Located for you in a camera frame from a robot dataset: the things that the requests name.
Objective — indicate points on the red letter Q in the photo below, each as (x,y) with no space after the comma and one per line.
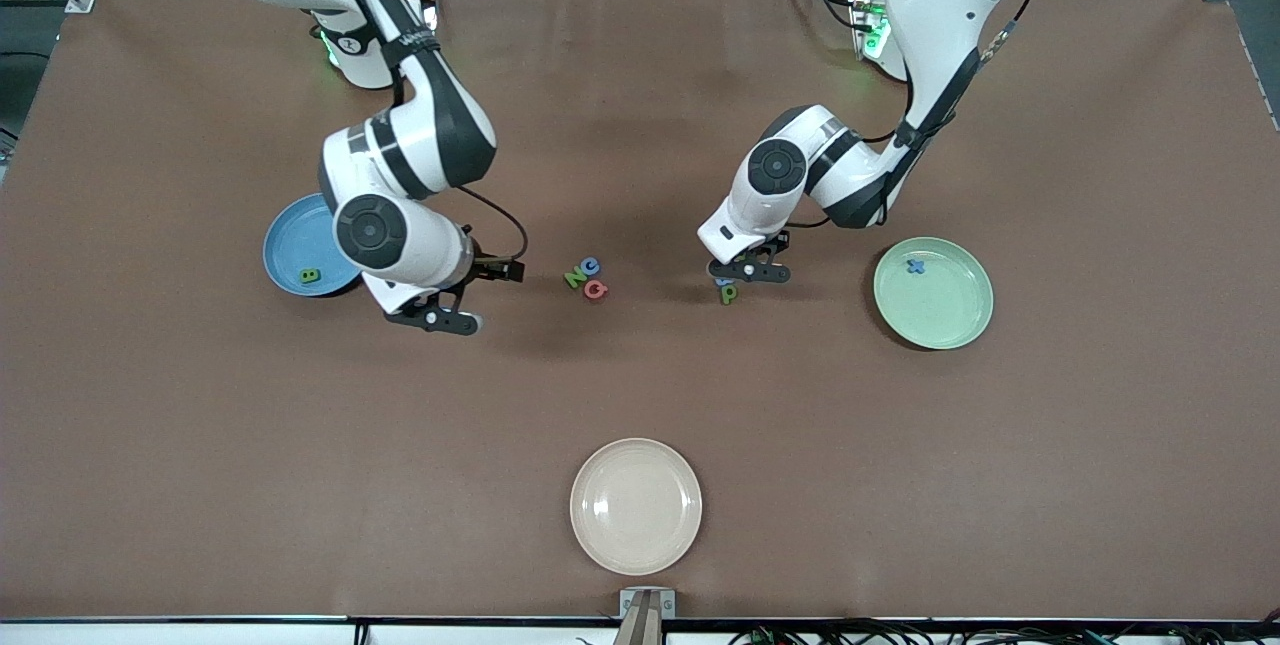
(597,290)

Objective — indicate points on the blue letter G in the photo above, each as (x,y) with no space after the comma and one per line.
(590,268)

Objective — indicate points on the brown table mat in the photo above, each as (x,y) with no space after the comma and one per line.
(640,385)

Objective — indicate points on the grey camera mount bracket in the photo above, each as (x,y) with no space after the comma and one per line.
(646,615)

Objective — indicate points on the blue plate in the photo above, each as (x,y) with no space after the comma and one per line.
(295,245)

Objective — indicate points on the beige plate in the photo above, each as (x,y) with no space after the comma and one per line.
(636,506)

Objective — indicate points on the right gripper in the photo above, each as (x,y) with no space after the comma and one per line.
(487,269)

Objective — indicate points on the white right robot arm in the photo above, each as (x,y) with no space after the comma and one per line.
(420,140)

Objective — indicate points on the green plate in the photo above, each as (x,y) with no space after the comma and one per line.
(933,305)

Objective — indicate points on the green letter N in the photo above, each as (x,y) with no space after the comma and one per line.
(575,278)

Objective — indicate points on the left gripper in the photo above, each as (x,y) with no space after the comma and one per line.
(780,243)

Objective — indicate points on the green letter p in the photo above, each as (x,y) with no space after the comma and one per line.
(729,294)

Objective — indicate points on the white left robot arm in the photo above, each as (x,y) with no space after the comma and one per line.
(940,5)

